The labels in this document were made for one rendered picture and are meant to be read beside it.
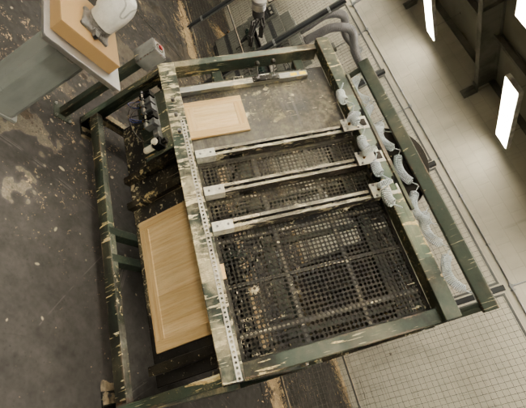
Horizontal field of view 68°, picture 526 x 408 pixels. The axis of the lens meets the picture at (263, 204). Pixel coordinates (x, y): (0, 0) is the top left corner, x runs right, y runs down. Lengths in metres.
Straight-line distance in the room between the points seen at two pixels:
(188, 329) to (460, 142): 6.12
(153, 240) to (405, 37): 7.29
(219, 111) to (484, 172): 5.40
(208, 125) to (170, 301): 1.19
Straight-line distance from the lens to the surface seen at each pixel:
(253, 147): 2.55
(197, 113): 2.79
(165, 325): 2.61
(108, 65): 2.50
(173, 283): 2.60
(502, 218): 7.13
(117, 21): 2.45
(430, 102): 8.04
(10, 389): 2.30
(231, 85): 2.93
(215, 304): 2.15
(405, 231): 2.45
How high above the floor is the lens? 1.88
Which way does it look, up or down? 17 degrees down
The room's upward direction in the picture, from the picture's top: 65 degrees clockwise
